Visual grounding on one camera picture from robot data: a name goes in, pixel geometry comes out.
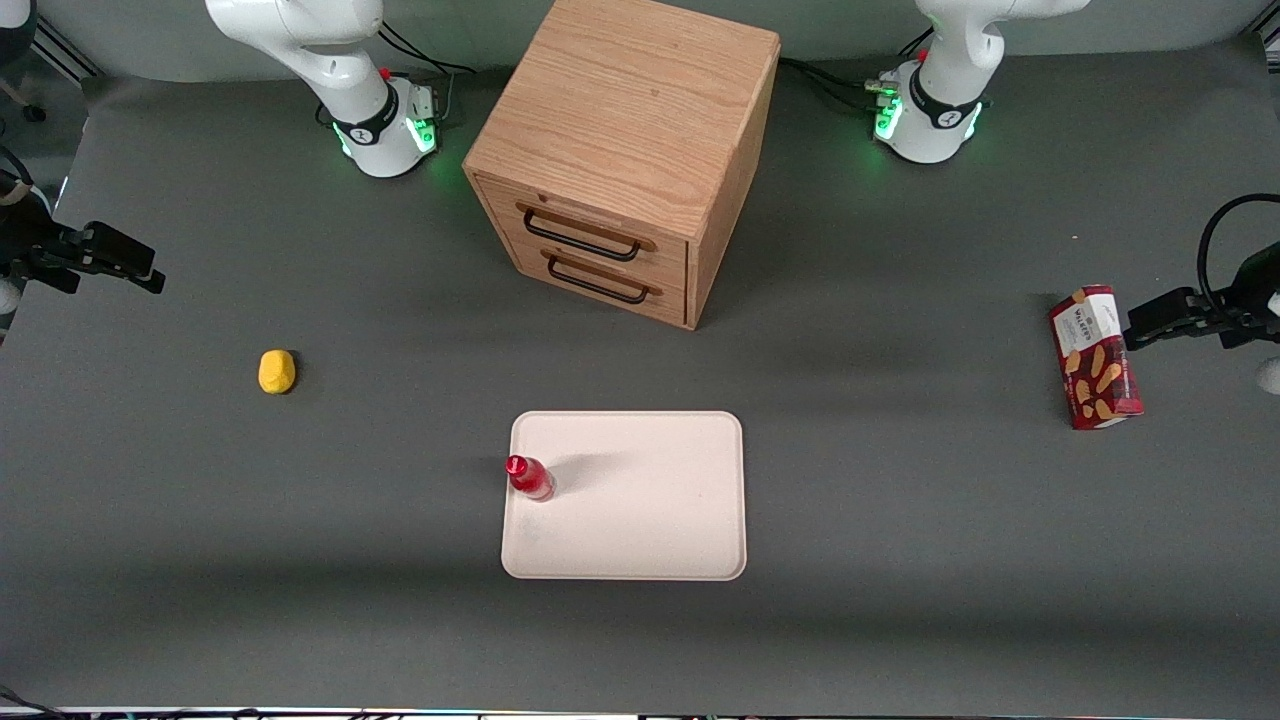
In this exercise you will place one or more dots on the black chair caster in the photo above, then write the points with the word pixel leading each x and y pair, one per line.
pixel 33 112

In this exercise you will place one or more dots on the wooden two-drawer cabinet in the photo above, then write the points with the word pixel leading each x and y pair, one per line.
pixel 640 130

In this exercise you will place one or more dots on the red coke bottle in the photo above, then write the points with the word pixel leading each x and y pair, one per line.
pixel 530 478

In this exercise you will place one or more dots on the yellow lemon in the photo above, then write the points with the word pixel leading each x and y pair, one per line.
pixel 277 371

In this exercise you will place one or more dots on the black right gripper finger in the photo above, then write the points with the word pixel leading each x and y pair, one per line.
pixel 143 276
pixel 115 248

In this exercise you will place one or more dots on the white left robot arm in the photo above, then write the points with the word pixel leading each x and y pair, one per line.
pixel 940 100

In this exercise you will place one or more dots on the beige rectangular tray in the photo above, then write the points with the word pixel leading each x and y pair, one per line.
pixel 640 510

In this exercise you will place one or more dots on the red shortbread cookie box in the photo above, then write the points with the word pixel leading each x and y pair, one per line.
pixel 1095 360

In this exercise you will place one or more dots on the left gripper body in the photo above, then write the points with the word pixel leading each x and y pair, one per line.
pixel 1247 302

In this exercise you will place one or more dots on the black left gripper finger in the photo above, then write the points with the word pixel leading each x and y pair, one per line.
pixel 1190 312
pixel 1148 325

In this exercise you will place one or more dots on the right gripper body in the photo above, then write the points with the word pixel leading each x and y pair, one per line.
pixel 30 243

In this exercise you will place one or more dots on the aluminium frame rail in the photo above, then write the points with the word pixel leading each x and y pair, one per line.
pixel 1262 42
pixel 65 50

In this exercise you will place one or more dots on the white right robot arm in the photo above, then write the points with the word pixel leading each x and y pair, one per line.
pixel 340 90

